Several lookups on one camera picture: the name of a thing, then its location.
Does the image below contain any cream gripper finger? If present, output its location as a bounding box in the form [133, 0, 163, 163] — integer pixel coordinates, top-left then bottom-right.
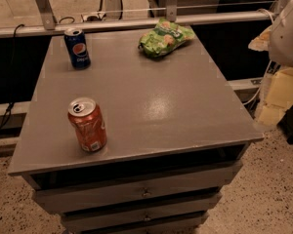
[256, 67, 293, 126]
[248, 26, 272, 52]

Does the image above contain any orange coke can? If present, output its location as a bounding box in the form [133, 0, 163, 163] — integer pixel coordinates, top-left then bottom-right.
[67, 97, 106, 152]

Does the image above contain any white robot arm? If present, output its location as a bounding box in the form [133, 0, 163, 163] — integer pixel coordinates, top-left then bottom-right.
[248, 0, 293, 126]

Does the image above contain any blue pepsi can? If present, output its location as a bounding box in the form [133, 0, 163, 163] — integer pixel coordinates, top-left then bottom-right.
[64, 28, 91, 70]

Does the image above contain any green chip bag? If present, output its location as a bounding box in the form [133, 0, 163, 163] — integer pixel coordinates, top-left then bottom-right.
[139, 19, 195, 58]

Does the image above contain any grey drawer cabinet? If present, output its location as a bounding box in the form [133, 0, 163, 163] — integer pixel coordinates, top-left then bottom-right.
[9, 30, 262, 234]

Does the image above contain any floor power outlet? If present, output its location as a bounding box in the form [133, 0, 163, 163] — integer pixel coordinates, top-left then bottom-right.
[81, 13, 105, 22]

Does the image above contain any metal guard rail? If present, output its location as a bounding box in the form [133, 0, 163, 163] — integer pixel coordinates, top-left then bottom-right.
[0, 0, 293, 39]

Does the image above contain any black hanging cable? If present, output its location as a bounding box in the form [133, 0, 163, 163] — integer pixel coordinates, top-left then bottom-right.
[0, 23, 25, 132]

